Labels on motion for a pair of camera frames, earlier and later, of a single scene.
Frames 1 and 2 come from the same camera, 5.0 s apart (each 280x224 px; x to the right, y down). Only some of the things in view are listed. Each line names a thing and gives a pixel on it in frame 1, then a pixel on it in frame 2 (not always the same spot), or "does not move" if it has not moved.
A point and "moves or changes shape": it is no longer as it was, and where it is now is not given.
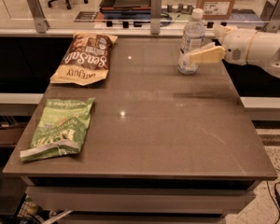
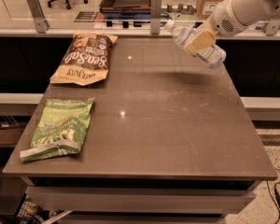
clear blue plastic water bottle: (193, 37) moves or changes shape
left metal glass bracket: (42, 24) does not move
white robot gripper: (238, 46) to (222, 20)
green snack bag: (60, 128) does not move
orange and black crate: (128, 2) does not move
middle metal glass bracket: (156, 10) does not move
